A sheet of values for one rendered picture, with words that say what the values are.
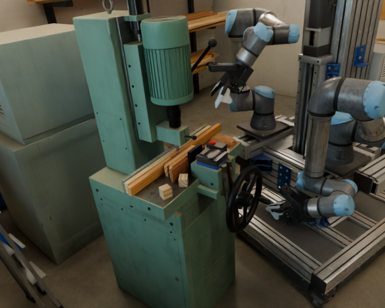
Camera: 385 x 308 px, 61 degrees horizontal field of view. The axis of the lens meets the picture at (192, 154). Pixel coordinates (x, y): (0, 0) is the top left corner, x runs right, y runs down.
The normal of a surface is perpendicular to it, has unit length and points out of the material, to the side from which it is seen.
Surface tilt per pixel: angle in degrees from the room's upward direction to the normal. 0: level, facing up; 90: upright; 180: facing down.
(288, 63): 90
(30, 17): 90
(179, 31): 90
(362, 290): 0
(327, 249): 0
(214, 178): 90
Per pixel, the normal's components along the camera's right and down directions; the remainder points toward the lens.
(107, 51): -0.58, 0.43
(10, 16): 0.76, 0.27
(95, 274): -0.07, -0.87
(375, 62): -0.83, 0.33
